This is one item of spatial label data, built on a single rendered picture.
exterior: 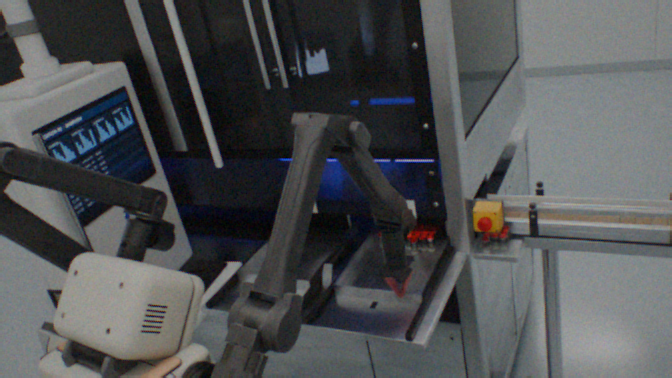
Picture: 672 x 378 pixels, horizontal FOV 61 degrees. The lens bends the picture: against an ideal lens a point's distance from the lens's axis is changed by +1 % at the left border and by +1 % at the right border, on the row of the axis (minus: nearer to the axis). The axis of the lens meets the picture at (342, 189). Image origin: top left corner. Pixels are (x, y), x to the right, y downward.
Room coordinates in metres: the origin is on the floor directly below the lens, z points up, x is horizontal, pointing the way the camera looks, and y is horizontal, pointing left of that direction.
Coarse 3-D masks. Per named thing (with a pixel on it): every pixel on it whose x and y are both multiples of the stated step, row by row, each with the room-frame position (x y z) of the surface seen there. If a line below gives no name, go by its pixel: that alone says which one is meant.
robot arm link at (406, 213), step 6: (372, 210) 1.26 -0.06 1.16; (402, 210) 1.22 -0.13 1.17; (408, 210) 1.31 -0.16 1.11; (402, 216) 1.22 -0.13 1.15; (408, 216) 1.24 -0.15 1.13; (378, 222) 1.25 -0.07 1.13; (384, 222) 1.25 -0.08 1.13; (390, 222) 1.24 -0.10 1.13; (402, 222) 1.22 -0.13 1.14; (408, 222) 1.24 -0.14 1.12; (414, 222) 1.30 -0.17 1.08; (402, 228) 1.22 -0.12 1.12; (408, 228) 1.27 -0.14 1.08
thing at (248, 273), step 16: (352, 224) 1.66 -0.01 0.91; (320, 240) 1.66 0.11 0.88; (336, 240) 1.64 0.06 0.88; (256, 256) 1.61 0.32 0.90; (304, 256) 1.58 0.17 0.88; (320, 256) 1.56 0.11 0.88; (240, 272) 1.51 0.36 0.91; (256, 272) 1.55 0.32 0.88; (304, 272) 1.49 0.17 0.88; (320, 272) 1.44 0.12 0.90; (304, 288) 1.40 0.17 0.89
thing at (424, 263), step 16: (368, 240) 1.56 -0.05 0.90; (448, 240) 1.45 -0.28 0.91; (368, 256) 1.50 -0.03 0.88; (416, 256) 1.44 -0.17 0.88; (432, 256) 1.43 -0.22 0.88; (352, 272) 1.43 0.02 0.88; (368, 272) 1.41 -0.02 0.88; (416, 272) 1.36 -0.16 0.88; (432, 272) 1.30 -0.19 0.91; (336, 288) 1.34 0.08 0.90; (352, 288) 1.31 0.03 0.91; (368, 288) 1.29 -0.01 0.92; (384, 288) 1.32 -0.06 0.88; (400, 288) 1.30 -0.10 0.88; (416, 288) 1.29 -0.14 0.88; (416, 304) 1.22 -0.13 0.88
